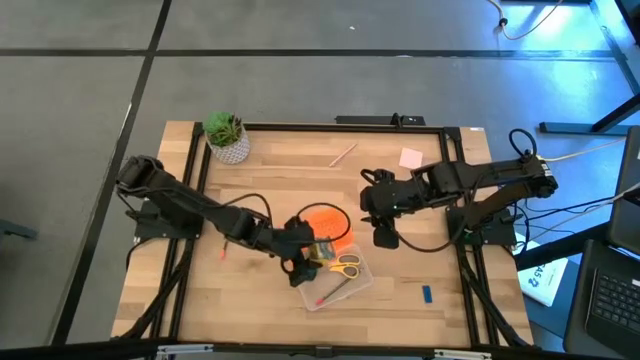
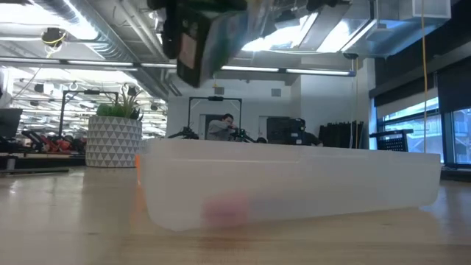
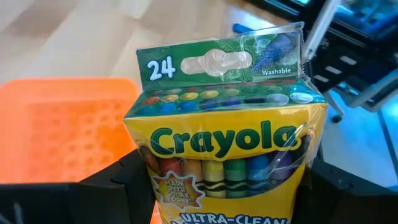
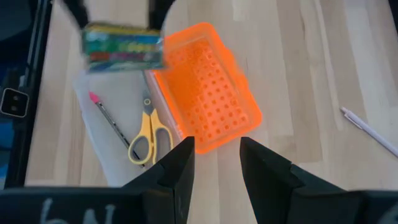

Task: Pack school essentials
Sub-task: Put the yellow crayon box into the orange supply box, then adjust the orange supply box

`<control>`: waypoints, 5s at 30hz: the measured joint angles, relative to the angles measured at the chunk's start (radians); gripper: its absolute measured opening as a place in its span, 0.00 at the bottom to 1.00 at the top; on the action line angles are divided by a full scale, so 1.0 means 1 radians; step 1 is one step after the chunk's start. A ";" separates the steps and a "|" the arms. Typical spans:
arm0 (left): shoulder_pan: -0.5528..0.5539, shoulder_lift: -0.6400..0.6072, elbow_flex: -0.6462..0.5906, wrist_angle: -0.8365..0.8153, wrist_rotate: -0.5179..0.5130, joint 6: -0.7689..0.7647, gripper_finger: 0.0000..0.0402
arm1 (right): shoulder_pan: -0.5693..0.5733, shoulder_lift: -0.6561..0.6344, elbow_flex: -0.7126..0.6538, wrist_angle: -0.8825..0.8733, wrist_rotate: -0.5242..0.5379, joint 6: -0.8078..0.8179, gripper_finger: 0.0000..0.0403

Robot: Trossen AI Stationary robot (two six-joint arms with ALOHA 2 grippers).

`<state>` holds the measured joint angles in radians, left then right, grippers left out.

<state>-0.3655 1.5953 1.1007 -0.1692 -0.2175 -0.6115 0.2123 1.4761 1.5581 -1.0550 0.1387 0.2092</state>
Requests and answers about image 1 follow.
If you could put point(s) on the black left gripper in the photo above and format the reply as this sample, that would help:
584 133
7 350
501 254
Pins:
292 240

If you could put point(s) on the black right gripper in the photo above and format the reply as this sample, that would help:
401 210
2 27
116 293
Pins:
395 195

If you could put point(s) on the green yellow crayon box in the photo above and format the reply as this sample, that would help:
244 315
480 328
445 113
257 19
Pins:
322 254

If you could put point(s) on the orange pencil case lid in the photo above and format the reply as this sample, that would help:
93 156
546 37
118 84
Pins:
325 225

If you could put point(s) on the clear plastic pencil case base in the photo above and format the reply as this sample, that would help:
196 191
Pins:
350 292

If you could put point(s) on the wooden pencil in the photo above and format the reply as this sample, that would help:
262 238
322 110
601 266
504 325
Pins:
343 155

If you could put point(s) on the pink sticky note pad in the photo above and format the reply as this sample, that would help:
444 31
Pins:
409 157

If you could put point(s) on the short red-tipped marker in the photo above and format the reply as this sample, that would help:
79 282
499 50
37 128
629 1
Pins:
223 254

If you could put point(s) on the small blue eraser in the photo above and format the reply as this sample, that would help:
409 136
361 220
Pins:
427 294

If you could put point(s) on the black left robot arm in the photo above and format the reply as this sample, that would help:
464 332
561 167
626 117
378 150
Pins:
200 207

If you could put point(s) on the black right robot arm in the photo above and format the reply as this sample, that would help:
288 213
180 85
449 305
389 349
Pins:
475 177

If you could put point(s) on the black pen with red tip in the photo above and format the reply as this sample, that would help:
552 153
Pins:
332 292

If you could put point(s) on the black bar-shaped device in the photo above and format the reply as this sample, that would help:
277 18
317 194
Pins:
370 120

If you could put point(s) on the green plant in patterned pot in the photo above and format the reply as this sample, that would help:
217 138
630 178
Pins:
230 150

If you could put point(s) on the white box with blue print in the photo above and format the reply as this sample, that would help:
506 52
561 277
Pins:
545 285

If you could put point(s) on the black laptop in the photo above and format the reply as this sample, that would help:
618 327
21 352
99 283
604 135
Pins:
615 300

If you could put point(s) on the black overhead beam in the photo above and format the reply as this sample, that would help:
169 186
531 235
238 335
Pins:
75 352

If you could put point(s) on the grey floor object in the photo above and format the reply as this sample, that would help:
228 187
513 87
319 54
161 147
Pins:
15 230

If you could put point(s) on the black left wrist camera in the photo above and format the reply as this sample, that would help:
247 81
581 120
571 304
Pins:
302 275

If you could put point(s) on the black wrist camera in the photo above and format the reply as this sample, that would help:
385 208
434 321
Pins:
386 239
302 275

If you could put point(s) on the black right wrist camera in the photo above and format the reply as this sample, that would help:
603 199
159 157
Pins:
386 239

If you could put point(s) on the black aluminium table frame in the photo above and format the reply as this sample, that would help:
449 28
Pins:
325 128

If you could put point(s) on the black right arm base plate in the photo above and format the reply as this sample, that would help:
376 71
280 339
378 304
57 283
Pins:
500 232

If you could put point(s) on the silver beam bracket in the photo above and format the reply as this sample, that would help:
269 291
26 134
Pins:
185 349
462 355

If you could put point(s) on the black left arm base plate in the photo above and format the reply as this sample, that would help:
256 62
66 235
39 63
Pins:
150 230

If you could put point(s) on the dark desk leg frame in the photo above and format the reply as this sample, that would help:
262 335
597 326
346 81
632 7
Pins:
575 128

